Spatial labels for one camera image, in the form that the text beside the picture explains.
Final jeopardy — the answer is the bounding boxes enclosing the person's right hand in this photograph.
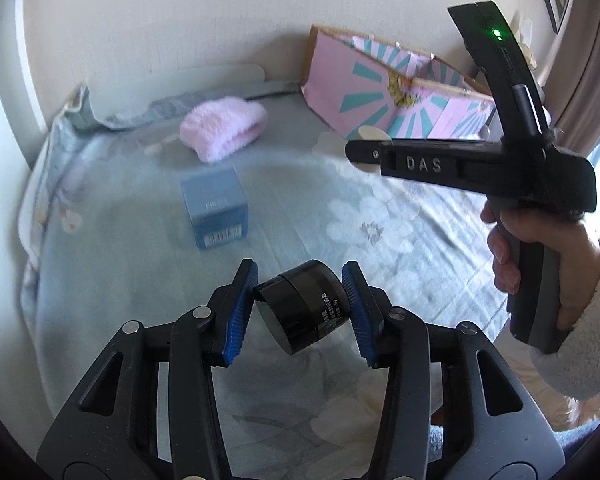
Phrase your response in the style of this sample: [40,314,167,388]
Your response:
[481,199,600,333]

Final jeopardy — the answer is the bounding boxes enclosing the black jar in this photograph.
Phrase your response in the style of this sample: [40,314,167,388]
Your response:
[254,259,352,356]

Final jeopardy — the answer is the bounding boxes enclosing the cardboard box with pink lining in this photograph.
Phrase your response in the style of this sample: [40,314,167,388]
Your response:
[302,24,498,142]

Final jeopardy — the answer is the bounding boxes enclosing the pink fluffy sock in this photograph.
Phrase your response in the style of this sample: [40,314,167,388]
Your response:
[179,97,268,163]

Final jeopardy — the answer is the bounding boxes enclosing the floral blue blanket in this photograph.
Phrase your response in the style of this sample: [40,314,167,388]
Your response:
[20,80,511,461]

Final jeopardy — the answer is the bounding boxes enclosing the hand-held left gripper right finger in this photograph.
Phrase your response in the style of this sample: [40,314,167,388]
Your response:
[341,261,566,480]

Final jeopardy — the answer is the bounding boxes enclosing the blue cardboard box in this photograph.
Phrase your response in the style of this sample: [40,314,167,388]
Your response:
[181,167,251,250]

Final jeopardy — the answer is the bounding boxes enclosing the small cream jar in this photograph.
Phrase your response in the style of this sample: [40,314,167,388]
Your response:
[356,125,392,173]

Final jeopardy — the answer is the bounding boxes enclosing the beige curtain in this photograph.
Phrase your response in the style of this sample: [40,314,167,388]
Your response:
[545,0,600,161]

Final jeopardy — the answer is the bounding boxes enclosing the person's right forearm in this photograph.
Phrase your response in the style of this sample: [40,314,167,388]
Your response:
[530,232,600,402]

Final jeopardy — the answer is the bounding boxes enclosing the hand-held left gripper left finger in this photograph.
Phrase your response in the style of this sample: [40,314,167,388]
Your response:
[37,259,259,480]

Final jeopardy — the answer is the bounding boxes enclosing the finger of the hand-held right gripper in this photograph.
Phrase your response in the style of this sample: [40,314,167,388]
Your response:
[345,139,383,172]

